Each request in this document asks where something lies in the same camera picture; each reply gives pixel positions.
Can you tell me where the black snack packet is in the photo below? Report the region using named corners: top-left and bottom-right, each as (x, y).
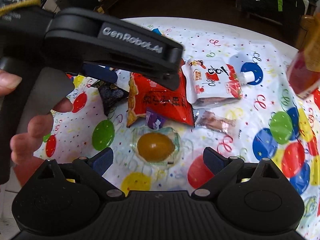
top-left (93, 81), bottom-right (129, 116)

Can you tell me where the red chip bag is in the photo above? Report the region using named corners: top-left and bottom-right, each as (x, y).
top-left (126, 70), bottom-right (194, 127)

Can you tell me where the purple candy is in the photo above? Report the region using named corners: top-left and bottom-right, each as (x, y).
top-left (145, 108), bottom-right (166, 130)

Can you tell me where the orange juice bottle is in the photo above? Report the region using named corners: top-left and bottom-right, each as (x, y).
top-left (286, 14), bottom-right (319, 99)

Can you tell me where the balloon birthday tablecloth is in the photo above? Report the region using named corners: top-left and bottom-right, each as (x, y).
top-left (35, 18), bottom-right (319, 239)

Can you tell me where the person's left hand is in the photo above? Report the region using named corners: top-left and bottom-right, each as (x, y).
top-left (0, 69), bottom-right (74, 165)

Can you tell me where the white red drink pouch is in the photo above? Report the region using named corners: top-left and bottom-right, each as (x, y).
top-left (182, 58), bottom-right (255, 109)

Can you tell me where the small brown transparent snack bar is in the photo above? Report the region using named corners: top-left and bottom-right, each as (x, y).
top-left (195, 111), bottom-right (236, 135)

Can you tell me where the black backpack green stripe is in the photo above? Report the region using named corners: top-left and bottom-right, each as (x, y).
top-left (241, 0), bottom-right (305, 25)

